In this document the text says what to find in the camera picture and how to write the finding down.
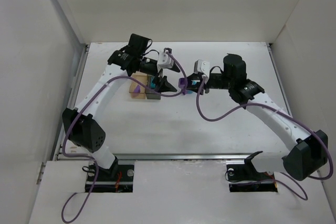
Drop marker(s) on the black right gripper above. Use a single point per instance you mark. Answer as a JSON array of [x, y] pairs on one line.
[[202, 83]]

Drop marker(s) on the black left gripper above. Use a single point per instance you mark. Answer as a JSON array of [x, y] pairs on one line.
[[159, 72]]

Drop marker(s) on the teal lego brick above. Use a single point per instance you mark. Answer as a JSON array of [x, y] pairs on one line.
[[152, 85]]

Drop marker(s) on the purple lego piece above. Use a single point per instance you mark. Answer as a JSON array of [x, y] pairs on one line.
[[182, 83]]

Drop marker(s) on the small purple lego brick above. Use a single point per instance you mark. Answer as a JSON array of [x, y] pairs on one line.
[[136, 91]]

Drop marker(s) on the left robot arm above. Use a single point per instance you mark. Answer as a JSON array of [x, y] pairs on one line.
[[81, 124]]

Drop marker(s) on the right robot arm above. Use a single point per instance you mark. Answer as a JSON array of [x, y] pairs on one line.
[[307, 150]]

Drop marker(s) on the smoky grey transparent container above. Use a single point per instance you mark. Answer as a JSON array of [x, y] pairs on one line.
[[150, 94]]

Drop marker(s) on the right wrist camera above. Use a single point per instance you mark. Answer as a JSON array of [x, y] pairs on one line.
[[203, 68]]

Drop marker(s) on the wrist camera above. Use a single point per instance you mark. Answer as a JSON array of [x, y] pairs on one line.
[[164, 60], [203, 68]]

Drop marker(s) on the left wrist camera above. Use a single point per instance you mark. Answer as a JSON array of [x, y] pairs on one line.
[[164, 60]]

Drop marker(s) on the aluminium table edge rail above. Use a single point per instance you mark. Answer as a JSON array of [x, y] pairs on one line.
[[288, 109]]

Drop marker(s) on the front aluminium rail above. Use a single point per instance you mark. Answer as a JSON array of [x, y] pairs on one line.
[[181, 157]]

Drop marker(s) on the left aluminium rail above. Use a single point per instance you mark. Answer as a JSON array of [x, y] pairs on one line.
[[69, 99]]

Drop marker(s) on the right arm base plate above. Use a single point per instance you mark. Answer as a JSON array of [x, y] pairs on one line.
[[244, 178]]

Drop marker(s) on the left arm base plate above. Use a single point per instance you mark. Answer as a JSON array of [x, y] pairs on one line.
[[119, 181]]

